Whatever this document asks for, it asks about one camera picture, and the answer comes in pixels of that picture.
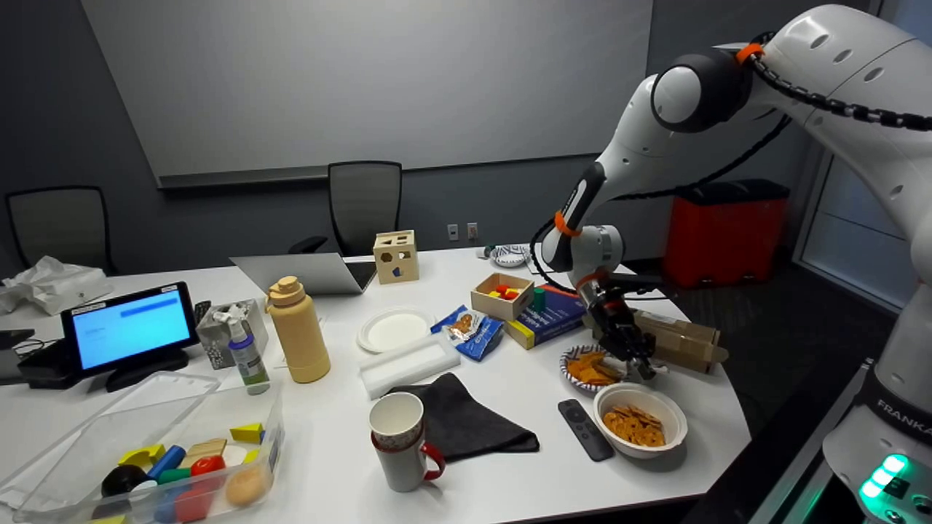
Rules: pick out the small orange food bowl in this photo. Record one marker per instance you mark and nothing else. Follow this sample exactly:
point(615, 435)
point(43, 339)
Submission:
point(583, 371)

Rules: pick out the white rolled towel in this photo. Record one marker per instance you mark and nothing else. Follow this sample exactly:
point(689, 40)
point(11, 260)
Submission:
point(408, 368)

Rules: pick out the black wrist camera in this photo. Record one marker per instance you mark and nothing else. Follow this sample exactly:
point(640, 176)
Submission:
point(637, 285)

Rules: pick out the tablet with blue screen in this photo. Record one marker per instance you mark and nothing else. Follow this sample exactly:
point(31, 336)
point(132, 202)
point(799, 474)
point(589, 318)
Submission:
point(132, 328)

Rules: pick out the small spray bottle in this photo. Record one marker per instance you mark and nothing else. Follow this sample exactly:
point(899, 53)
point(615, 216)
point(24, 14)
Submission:
point(248, 360)

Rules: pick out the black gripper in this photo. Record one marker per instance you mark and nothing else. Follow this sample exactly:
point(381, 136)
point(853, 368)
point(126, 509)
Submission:
point(612, 323)

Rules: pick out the white round plate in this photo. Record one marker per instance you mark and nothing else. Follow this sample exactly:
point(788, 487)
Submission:
point(395, 333)

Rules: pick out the green toy block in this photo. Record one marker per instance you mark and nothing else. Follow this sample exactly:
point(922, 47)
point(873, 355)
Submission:
point(177, 477)

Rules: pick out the blue book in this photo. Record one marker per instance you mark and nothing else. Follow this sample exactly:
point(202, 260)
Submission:
point(557, 312)

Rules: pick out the glass door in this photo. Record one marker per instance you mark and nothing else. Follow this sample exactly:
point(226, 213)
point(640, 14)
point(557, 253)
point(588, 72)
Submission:
point(854, 234)

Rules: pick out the yellow wedge toy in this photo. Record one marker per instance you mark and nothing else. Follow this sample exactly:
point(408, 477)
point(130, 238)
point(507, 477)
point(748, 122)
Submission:
point(248, 435)

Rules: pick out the tan egg toy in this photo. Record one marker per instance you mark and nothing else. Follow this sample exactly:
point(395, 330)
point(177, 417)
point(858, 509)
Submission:
point(248, 484)

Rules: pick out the white plastic bag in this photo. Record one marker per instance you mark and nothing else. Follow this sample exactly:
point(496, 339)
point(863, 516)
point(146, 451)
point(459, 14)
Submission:
point(53, 285)

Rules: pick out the yellow toy block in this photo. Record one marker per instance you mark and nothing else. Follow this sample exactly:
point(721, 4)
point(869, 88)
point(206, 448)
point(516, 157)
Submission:
point(136, 456)

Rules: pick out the white bowl with crackers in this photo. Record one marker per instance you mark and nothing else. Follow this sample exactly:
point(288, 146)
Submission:
point(637, 426)

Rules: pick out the black cloth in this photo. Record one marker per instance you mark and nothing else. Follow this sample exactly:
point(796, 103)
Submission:
point(467, 417)

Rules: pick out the wooden shape sorter cube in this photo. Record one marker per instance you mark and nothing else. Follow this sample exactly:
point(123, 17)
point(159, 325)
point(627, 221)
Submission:
point(398, 257)

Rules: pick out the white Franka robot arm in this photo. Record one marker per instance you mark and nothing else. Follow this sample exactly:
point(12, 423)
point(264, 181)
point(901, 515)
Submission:
point(854, 59)

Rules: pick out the wooden box of blocks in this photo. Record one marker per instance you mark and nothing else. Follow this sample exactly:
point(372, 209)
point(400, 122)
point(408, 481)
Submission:
point(499, 296)

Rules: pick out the clear plastic toy bin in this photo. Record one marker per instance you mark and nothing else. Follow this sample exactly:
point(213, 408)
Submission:
point(60, 448)

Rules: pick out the cream plastic bottle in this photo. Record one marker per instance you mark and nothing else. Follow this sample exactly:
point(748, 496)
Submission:
point(298, 336)

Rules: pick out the blue snack packet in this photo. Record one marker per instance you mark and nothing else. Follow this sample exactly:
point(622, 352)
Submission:
point(470, 336)

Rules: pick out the blue cylinder toy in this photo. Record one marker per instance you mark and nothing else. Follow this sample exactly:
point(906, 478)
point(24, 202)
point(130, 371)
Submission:
point(167, 461)

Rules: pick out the white wall outlet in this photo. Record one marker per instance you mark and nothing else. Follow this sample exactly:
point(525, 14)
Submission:
point(454, 232)
point(474, 232)

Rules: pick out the black ball toy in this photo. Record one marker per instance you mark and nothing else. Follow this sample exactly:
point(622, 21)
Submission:
point(120, 478)

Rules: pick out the grey mesh office chair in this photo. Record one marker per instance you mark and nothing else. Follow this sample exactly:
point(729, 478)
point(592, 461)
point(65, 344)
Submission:
point(60, 229)
point(365, 205)

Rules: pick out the grey laptop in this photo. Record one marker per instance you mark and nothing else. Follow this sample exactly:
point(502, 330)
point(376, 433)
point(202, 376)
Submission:
point(295, 275)

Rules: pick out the wall whiteboard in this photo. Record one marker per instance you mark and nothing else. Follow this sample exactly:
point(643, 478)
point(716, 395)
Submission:
point(369, 77)

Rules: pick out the white carton box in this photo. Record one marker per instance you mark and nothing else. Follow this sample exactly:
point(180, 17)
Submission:
point(219, 336)

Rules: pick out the red toy block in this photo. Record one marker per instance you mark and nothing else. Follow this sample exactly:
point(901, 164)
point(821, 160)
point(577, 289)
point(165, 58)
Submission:
point(207, 468)

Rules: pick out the black remote control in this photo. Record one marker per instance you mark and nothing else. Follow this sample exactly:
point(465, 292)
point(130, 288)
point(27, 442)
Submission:
point(588, 429)

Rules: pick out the red bin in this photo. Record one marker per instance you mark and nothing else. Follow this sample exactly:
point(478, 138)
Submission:
point(723, 238)

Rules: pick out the green cylinder block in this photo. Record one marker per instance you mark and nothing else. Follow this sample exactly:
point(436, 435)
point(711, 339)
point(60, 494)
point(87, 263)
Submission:
point(538, 299)

